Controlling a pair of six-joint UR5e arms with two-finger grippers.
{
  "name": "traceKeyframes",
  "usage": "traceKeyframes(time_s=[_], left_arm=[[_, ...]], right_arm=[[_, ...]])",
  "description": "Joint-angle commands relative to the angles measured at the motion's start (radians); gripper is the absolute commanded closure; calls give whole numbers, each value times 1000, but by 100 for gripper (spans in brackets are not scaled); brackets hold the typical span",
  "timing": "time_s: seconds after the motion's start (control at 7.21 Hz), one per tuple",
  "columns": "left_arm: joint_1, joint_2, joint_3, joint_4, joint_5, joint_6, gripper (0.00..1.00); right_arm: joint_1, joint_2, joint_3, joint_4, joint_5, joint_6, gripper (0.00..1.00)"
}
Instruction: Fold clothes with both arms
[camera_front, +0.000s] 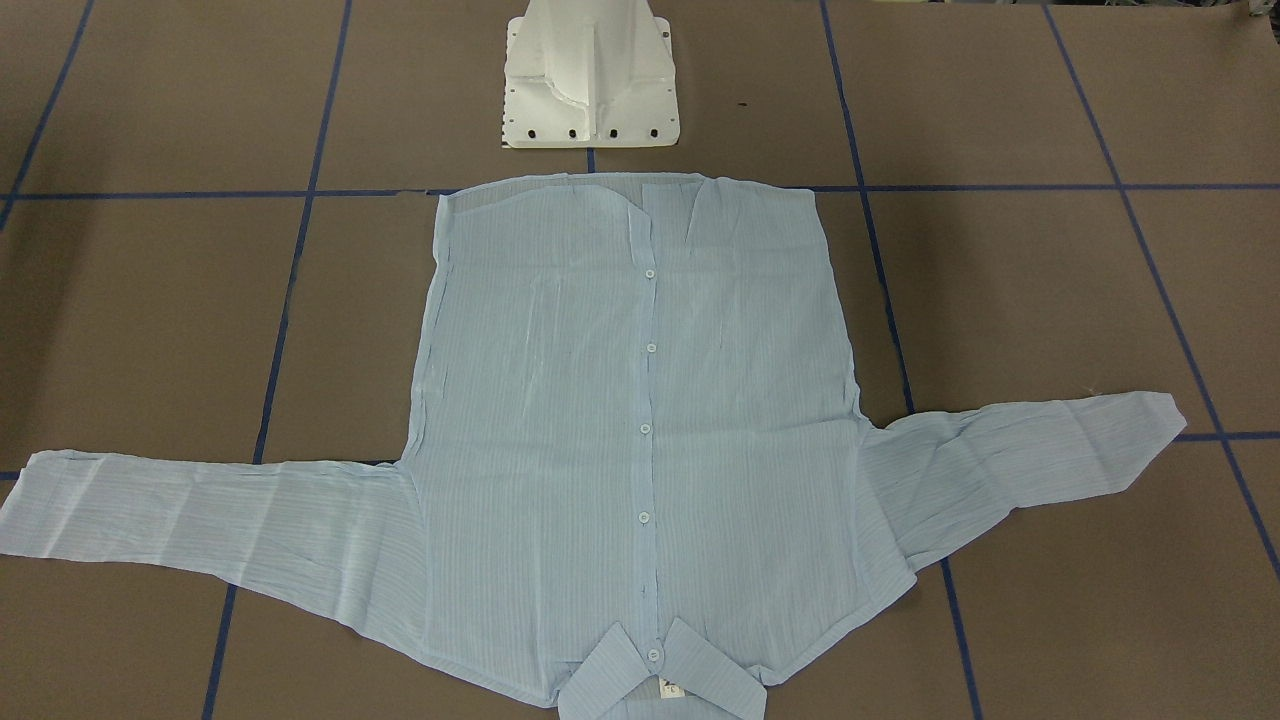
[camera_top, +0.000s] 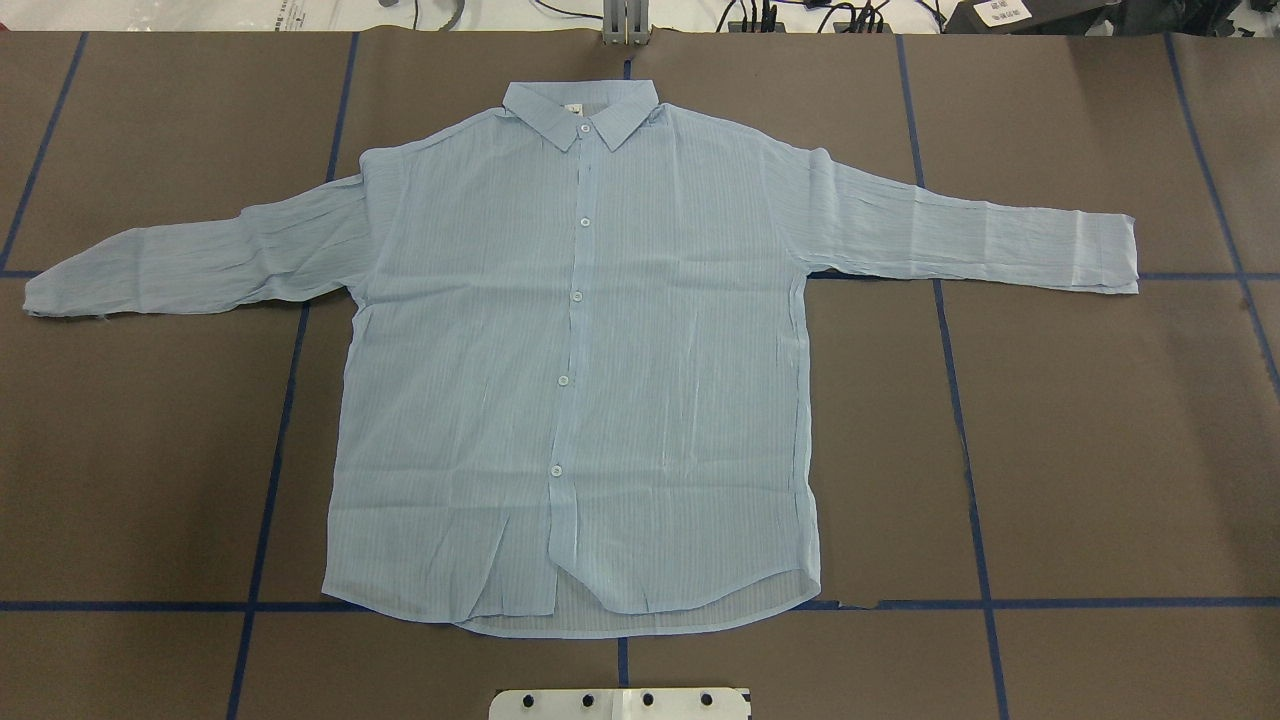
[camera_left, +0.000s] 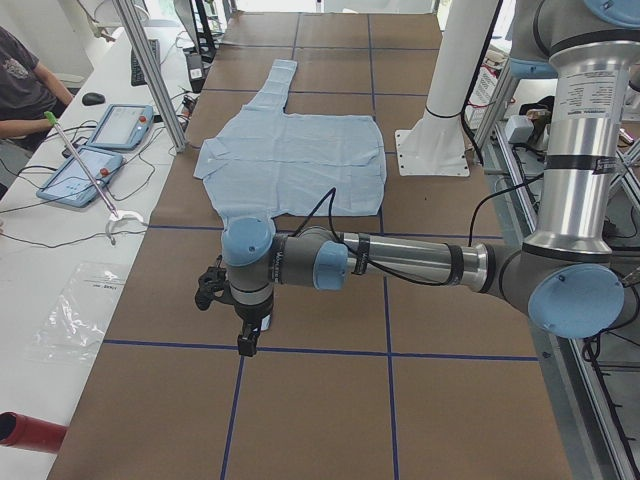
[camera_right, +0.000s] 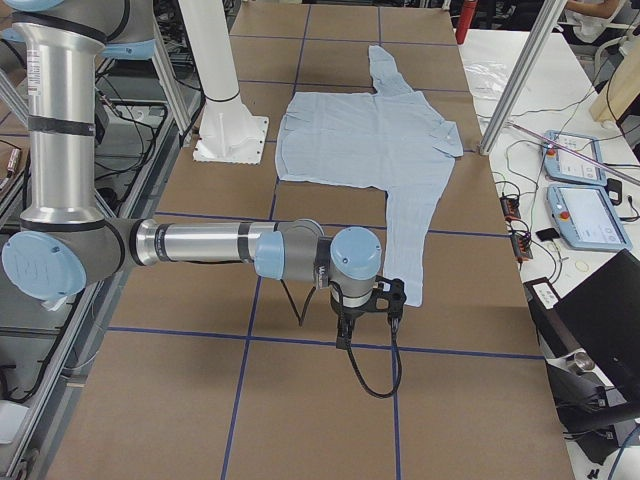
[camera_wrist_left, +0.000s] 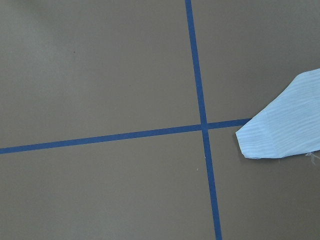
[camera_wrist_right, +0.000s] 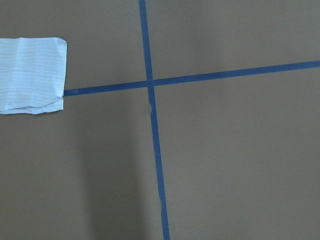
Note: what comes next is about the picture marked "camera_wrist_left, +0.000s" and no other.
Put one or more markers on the light blue striped shirt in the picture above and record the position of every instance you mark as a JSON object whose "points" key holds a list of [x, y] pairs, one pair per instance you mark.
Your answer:
{"points": [[287, 126]]}

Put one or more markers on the blue tape line lengthwise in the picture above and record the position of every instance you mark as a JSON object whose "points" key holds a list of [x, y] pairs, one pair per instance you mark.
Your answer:
{"points": [[203, 120]]}

